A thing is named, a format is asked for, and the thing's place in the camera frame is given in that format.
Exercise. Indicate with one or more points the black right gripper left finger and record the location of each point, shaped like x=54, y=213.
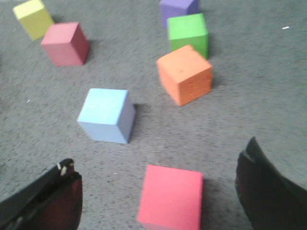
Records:
x=52, y=202

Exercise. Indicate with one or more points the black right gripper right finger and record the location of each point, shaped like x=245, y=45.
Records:
x=270, y=201

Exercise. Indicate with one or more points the light blue foam cube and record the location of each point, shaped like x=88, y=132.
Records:
x=107, y=115

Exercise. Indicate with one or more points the large red foam cube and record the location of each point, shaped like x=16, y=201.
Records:
x=171, y=199

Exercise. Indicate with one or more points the right orange foam cube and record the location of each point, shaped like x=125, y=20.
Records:
x=185, y=74

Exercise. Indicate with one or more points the small red foam cube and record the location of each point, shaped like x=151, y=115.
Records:
x=66, y=44

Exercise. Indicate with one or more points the yellow foam cube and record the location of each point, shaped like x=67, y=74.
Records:
x=34, y=18

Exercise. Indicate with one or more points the green foam cube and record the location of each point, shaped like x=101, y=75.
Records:
x=189, y=30

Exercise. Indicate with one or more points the purple foam cube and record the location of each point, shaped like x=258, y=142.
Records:
x=175, y=8

